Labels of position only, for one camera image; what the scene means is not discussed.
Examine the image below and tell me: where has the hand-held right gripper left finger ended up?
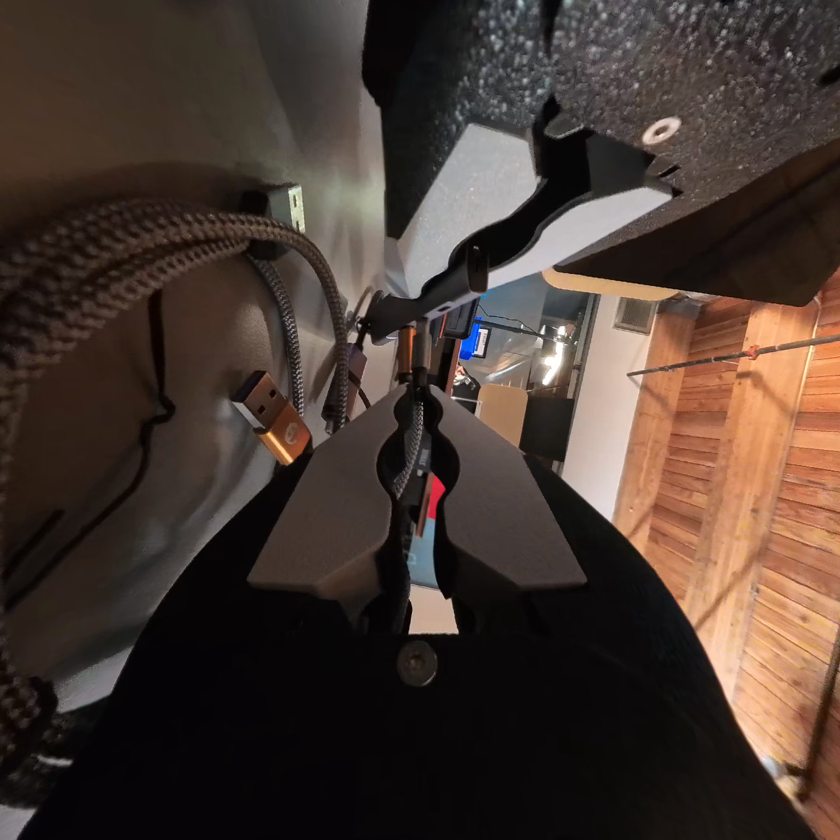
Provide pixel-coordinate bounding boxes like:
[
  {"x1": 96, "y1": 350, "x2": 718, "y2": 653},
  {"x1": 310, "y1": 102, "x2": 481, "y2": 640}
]
[{"x1": 248, "y1": 386, "x2": 409, "y2": 602}]

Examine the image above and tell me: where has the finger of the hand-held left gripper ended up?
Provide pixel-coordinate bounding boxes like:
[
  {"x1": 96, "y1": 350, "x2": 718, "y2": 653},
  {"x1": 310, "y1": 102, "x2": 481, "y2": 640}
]
[
  {"x1": 419, "y1": 130, "x2": 676, "y2": 311},
  {"x1": 385, "y1": 122, "x2": 544, "y2": 298}
]

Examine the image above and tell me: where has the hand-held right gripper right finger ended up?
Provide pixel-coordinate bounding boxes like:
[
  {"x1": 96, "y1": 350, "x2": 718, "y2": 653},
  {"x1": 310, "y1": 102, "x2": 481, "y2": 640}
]
[{"x1": 423, "y1": 386, "x2": 588, "y2": 599}]

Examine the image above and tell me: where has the tan board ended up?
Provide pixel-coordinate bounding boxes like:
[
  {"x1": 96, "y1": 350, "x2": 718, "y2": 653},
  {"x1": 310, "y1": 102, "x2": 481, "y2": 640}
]
[{"x1": 478, "y1": 384, "x2": 530, "y2": 451}]

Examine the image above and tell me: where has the blue sign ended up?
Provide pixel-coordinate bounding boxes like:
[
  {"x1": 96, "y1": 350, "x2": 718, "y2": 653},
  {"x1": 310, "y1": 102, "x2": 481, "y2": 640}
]
[{"x1": 459, "y1": 318, "x2": 492, "y2": 361}]

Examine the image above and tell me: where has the metal rod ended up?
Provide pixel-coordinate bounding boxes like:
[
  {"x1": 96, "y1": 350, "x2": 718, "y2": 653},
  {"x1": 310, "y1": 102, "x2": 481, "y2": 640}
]
[{"x1": 626, "y1": 331, "x2": 840, "y2": 379}]

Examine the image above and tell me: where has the clear plastic storage bin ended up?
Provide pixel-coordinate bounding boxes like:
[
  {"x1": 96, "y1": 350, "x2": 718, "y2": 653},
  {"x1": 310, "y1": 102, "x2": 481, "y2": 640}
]
[{"x1": 0, "y1": 0, "x2": 395, "y2": 716}]

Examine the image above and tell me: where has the wall vent grille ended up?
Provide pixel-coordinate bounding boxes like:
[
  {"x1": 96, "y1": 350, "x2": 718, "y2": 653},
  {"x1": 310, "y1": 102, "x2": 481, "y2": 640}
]
[{"x1": 613, "y1": 297, "x2": 658, "y2": 333}]

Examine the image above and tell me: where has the black cable silver usb-a plug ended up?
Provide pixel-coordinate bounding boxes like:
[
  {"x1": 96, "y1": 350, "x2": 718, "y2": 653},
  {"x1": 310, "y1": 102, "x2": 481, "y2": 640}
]
[{"x1": 238, "y1": 184, "x2": 307, "y2": 232}]

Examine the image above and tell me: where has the grey braided USB cable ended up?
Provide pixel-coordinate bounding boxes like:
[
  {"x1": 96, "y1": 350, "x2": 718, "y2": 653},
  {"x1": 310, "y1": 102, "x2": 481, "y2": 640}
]
[{"x1": 0, "y1": 197, "x2": 352, "y2": 808}]

